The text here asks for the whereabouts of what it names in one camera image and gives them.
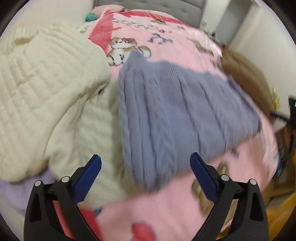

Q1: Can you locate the teal plush toy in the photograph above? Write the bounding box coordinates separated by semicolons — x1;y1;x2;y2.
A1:
85;13;97;22

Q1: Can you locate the brown puffer jacket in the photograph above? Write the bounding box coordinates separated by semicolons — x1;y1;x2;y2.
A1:
221;47;274;122

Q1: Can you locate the lavender garment under jacket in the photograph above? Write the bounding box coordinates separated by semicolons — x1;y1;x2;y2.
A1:
1;169;55;216

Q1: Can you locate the pink cartoon fleece blanket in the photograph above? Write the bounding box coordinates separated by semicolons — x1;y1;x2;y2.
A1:
50;6;278;240

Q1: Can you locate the cream quilted jacket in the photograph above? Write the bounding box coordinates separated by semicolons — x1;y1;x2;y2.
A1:
1;24;135;207

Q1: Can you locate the purple knit hooded cardigan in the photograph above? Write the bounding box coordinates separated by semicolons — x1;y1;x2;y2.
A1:
118;51;261;192

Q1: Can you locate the pink pillow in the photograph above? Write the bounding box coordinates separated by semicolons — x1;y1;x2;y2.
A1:
91;4;124;16

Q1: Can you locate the grey upholstered headboard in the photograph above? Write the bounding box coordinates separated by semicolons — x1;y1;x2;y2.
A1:
93;0;207;28

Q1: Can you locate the yellow plush toy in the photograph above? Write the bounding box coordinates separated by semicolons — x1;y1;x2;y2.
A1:
271;88;280;110

